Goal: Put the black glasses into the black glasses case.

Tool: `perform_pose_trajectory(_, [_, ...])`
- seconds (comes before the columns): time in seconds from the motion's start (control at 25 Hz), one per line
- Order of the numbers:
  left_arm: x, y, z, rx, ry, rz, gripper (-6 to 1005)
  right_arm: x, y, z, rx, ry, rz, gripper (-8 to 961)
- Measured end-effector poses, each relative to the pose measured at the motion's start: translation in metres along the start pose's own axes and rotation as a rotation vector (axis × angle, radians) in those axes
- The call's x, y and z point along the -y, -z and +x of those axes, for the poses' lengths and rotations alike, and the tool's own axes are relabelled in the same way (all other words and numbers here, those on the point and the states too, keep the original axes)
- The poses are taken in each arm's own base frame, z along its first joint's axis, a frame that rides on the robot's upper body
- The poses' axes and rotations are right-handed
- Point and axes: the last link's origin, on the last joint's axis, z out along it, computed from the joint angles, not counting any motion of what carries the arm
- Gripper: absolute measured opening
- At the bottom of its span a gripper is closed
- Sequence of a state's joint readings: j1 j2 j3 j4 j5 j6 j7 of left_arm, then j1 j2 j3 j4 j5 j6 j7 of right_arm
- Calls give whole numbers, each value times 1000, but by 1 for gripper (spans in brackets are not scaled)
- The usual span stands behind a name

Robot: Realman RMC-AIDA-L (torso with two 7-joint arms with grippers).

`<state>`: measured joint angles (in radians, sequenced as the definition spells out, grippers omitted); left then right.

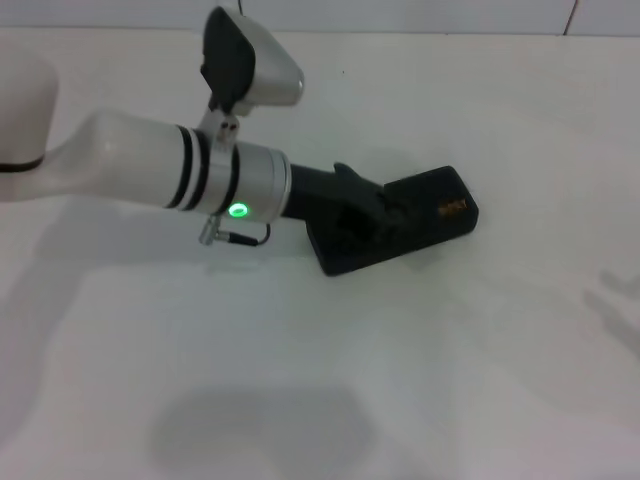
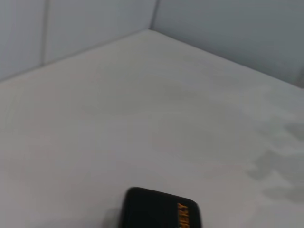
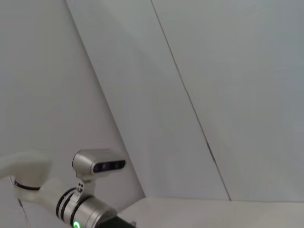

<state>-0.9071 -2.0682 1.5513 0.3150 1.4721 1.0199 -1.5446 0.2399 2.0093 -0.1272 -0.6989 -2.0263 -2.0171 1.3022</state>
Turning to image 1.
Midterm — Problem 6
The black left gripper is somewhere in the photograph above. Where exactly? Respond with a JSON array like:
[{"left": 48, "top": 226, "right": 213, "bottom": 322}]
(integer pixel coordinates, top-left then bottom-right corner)
[{"left": 285, "top": 160, "right": 409, "bottom": 246}]

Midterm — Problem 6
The black glasses case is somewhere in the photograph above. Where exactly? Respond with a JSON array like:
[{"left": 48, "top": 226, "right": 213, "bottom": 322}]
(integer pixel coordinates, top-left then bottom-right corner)
[{"left": 304, "top": 164, "right": 483, "bottom": 278}]

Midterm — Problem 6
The black cable with metal plug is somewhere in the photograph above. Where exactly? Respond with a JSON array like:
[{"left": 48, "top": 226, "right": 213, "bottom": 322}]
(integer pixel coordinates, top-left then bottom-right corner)
[{"left": 198, "top": 213, "right": 273, "bottom": 248}]

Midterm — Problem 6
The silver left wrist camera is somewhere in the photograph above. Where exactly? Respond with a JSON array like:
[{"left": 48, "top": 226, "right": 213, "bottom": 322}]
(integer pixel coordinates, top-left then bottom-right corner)
[{"left": 198, "top": 4, "right": 306, "bottom": 151}]

